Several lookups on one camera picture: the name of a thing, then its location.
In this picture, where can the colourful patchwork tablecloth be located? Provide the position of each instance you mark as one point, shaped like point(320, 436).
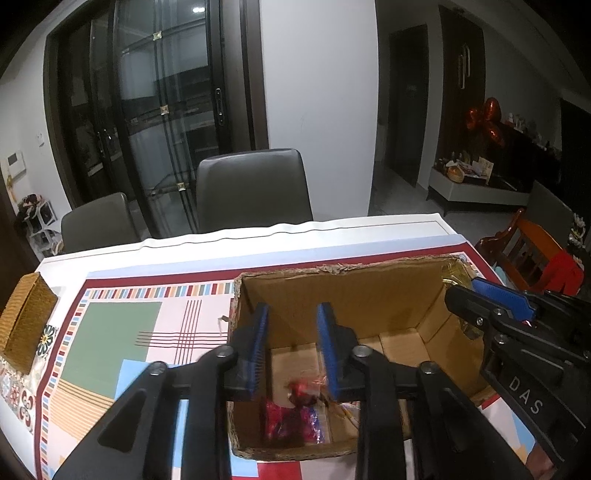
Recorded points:
point(119, 324)

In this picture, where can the brown cardboard box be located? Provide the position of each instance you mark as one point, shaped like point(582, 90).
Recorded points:
point(366, 298)

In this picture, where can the glass sliding door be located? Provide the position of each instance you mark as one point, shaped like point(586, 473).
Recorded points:
point(138, 94)

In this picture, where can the grey chair right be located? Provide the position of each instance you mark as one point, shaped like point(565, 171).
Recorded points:
point(252, 189)

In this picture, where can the white shelf with clutter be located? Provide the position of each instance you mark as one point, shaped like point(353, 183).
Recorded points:
point(37, 220)

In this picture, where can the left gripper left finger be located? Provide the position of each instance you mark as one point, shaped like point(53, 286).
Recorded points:
point(134, 439)

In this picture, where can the grey chair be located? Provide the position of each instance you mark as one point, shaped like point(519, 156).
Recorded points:
point(252, 189)
point(101, 223)

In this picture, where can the grey chair left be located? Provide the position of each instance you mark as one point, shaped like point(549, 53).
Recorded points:
point(101, 223)

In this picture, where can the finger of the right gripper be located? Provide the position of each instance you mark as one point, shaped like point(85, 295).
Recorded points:
point(481, 313)
point(514, 302)

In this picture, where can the patterned tile table mat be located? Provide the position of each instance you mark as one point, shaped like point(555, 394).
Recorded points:
point(18, 390)

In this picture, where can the red wooden chair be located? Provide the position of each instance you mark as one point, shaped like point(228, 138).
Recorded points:
point(533, 260)

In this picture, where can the gold candy packet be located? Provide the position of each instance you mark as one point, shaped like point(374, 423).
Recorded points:
point(455, 273)

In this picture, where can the red foil balloons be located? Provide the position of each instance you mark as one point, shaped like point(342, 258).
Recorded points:
point(486, 119)

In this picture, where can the magenta hawthorn snack packet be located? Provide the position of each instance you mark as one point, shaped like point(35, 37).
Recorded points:
point(292, 427)

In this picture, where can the woven wicker box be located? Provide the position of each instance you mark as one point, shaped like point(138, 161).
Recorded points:
point(23, 320)

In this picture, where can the white low side cabinet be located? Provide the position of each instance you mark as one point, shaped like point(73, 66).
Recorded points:
point(455, 184)

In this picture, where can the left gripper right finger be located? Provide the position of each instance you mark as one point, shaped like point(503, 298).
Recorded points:
point(451, 438)

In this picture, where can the red snack packet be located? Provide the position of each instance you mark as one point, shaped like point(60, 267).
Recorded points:
point(305, 392)

